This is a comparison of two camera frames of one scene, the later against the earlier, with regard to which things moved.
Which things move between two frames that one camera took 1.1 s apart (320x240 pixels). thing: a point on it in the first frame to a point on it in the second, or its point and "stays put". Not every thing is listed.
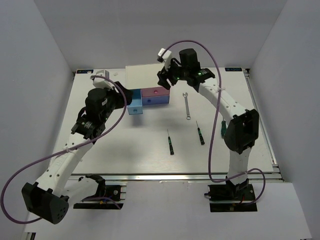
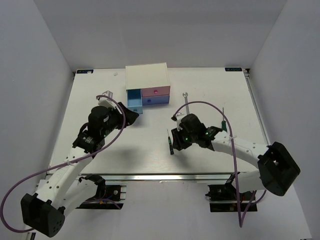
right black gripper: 163,76 to 178,143
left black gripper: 118,96 to 131,116
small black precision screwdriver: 171,148 stays put
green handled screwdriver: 223,128 stays put
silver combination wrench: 188,117 stays put
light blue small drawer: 136,106 stays put
